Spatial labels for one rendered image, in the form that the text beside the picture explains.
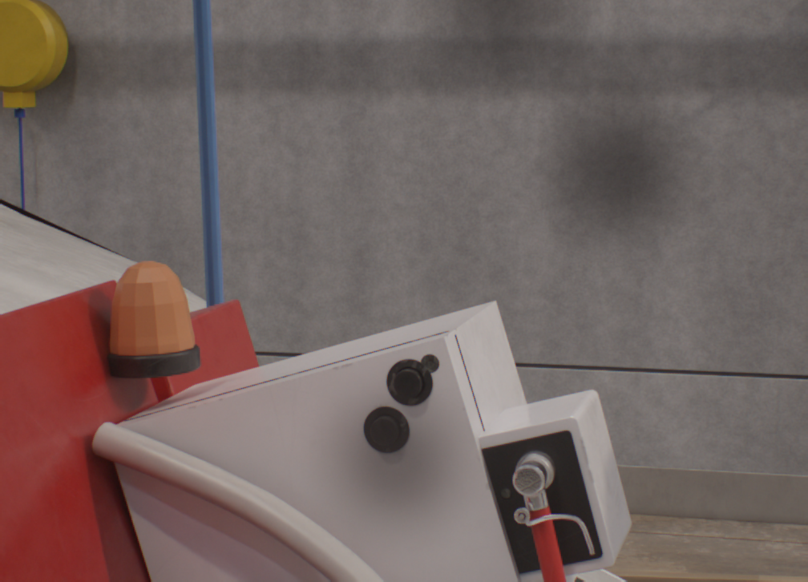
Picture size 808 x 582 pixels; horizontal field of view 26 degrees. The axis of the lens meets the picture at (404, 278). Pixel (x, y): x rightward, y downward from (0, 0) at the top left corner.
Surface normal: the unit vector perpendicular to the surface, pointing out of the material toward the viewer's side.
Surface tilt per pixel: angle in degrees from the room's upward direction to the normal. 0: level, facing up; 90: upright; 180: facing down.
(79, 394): 70
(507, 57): 90
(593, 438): 75
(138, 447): 53
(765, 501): 90
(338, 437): 90
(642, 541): 0
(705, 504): 90
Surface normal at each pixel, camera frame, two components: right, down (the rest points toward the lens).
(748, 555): 0.00, -0.99
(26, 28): -0.25, 0.12
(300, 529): -0.10, -0.46
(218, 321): 0.93, -0.26
